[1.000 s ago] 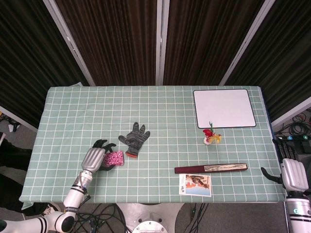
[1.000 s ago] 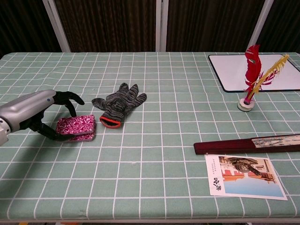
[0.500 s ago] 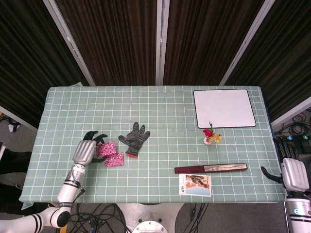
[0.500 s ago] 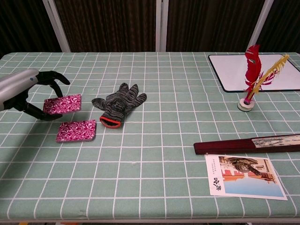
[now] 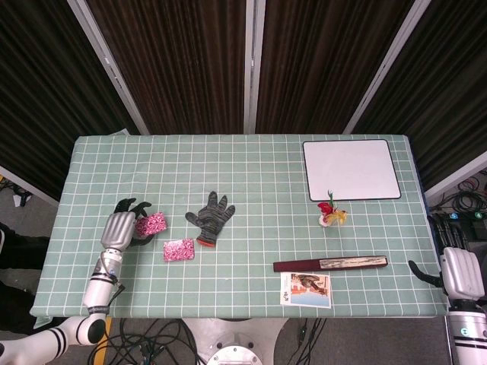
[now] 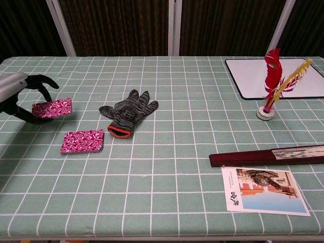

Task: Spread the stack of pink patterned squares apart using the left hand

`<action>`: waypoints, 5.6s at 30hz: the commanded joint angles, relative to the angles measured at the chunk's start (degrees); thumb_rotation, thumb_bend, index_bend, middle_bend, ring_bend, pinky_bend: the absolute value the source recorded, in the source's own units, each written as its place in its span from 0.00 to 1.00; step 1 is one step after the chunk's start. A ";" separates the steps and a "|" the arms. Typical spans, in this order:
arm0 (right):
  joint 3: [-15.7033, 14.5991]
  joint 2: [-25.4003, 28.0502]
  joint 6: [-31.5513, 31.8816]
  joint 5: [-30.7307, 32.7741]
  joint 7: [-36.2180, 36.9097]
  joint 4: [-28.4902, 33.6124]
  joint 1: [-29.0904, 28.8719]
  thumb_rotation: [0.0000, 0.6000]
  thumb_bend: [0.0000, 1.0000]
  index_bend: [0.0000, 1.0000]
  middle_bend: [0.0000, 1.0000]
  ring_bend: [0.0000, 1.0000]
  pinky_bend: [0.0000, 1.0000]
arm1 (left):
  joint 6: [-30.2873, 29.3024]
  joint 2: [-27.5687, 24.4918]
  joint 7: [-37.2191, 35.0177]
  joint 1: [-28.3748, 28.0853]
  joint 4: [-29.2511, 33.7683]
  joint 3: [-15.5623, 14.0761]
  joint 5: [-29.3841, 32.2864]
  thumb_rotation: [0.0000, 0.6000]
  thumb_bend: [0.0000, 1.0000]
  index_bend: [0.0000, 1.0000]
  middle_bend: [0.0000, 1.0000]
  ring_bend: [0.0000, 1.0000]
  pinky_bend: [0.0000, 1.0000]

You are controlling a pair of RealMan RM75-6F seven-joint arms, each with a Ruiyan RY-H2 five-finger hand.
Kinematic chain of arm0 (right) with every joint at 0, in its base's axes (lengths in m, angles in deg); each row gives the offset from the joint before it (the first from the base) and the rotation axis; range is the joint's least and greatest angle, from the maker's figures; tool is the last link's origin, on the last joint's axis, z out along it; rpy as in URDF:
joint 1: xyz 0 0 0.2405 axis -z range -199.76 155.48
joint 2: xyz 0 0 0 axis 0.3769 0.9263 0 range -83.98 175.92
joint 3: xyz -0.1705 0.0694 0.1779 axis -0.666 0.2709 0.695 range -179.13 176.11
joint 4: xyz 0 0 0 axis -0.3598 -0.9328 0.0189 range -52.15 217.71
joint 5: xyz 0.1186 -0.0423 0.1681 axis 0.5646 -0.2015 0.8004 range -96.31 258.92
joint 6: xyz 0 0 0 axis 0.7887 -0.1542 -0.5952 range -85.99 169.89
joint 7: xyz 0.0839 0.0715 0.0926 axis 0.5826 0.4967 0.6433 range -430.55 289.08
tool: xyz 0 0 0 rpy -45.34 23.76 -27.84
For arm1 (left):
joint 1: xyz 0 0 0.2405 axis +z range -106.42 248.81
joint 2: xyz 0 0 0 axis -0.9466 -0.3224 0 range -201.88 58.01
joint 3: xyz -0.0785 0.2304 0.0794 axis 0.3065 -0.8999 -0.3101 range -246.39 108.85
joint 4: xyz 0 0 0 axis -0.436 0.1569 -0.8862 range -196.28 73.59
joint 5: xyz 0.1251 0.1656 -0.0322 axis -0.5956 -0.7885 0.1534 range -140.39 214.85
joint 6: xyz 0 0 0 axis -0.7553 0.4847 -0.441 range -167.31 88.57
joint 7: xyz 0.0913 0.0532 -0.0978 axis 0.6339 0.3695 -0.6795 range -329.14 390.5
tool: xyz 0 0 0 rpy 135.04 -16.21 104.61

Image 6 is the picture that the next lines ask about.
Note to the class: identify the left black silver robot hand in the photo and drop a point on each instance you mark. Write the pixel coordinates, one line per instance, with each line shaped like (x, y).
(11, 86)

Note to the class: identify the pink patterned card pack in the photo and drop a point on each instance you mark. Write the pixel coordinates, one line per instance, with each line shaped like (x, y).
(82, 141)
(57, 107)

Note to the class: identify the dark brown screen panel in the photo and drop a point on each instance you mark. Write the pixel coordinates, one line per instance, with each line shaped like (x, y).
(308, 27)
(227, 27)
(119, 27)
(25, 27)

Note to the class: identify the grey striped knit glove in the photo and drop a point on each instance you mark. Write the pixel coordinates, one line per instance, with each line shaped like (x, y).
(129, 111)

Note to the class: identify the green white checked tablecloth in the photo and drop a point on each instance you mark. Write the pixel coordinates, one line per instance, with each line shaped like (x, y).
(164, 177)

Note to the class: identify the white board with black rim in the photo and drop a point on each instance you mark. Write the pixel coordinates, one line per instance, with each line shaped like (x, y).
(250, 78)

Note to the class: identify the dark red folded fan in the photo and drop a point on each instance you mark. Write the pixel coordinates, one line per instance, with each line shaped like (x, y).
(243, 157)

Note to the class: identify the red yellow feather shuttlecock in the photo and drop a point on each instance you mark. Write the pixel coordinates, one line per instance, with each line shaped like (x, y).
(273, 73)

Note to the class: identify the illustrated postcard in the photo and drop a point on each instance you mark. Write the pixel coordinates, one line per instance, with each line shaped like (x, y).
(265, 192)

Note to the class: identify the white double screen frame post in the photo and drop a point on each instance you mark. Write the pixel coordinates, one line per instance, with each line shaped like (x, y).
(175, 27)

